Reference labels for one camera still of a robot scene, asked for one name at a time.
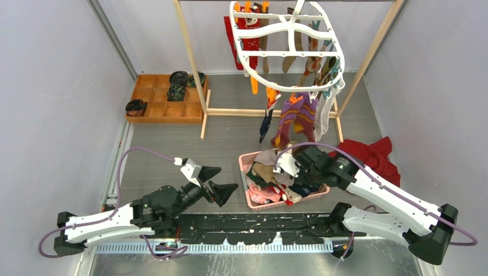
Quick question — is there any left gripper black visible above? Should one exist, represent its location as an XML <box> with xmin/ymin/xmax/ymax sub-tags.
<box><xmin>171</xmin><ymin>166</ymin><xmax>238</xmax><ymax>218</ymax></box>

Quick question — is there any maroon orange heel sock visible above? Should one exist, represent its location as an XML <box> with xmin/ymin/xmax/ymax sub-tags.
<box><xmin>271</xmin><ymin>96</ymin><xmax>304</xmax><ymax>147</ymax></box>

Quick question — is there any navy sock red cuff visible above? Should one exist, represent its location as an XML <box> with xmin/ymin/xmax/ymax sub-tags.
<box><xmin>259</xmin><ymin>87</ymin><xmax>281</xmax><ymax>143</ymax></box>

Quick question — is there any white plastic clip hanger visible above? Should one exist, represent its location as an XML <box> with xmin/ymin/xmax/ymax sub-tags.
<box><xmin>227</xmin><ymin>1</ymin><xmax>345</xmax><ymax>97</ymax></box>

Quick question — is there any maroon purple orange striped sock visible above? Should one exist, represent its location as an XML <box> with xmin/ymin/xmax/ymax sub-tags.
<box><xmin>293</xmin><ymin>93</ymin><xmax>318</xmax><ymax>142</ymax></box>

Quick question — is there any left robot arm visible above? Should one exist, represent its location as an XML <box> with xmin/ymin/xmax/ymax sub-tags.
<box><xmin>54</xmin><ymin>162</ymin><xmax>239</xmax><ymax>256</ymax></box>

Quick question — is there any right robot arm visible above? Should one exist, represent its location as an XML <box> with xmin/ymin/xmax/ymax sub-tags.
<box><xmin>292</xmin><ymin>145</ymin><xmax>459</xmax><ymax>265</ymax></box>

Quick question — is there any pink plastic basket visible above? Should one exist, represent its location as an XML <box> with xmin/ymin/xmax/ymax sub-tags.
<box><xmin>238</xmin><ymin>148</ymin><xmax>330</xmax><ymax>211</ymax></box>

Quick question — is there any tan ribbed sock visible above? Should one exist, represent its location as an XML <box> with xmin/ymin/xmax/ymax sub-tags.
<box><xmin>251</xmin><ymin>162</ymin><xmax>277</xmax><ymax>184</ymax></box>

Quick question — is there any grey beige sock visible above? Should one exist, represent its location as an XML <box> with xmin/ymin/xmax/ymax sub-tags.
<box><xmin>254</xmin><ymin>149</ymin><xmax>294</xmax><ymax>186</ymax></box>

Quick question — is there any white hanging sock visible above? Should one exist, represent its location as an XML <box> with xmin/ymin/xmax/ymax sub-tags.
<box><xmin>313</xmin><ymin>77</ymin><xmax>345</xmax><ymax>142</ymax></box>

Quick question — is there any wooden clothes rack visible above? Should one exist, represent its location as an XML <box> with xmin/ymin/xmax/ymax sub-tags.
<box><xmin>173</xmin><ymin>1</ymin><xmax>406</xmax><ymax>141</ymax></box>

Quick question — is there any red cloth on table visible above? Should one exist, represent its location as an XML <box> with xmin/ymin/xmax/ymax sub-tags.
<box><xmin>338</xmin><ymin>136</ymin><xmax>401</xmax><ymax>187</ymax></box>

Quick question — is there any rolled dark sock centre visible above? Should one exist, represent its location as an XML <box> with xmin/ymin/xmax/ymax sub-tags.
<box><xmin>167</xmin><ymin>84</ymin><xmax>186</xmax><ymax>102</ymax></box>

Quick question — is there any rolled dark green sock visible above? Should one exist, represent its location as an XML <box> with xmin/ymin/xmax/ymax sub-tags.
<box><xmin>187</xmin><ymin>71</ymin><xmax>207</xmax><ymax>89</ymax></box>

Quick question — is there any rolled dark sock left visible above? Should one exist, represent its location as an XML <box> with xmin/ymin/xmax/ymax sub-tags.
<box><xmin>125</xmin><ymin>99</ymin><xmax>147</xmax><ymax>117</ymax></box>

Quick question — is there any argyle hanging sock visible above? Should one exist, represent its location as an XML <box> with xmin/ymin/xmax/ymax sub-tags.
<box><xmin>299</xmin><ymin>21</ymin><xmax>321</xmax><ymax>86</ymax></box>

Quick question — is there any orange wooden compartment tray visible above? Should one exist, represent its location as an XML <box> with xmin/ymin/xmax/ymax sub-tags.
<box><xmin>125</xmin><ymin>74</ymin><xmax>204</xmax><ymax>124</ymax></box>

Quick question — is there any green striped hanging sock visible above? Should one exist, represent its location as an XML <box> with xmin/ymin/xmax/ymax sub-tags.
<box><xmin>315</xmin><ymin>40</ymin><xmax>338</xmax><ymax>86</ymax></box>

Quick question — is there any red hanging sock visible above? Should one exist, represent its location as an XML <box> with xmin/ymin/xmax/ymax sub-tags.
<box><xmin>223</xmin><ymin>5</ymin><xmax>262</xmax><ymax>71</ymax></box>

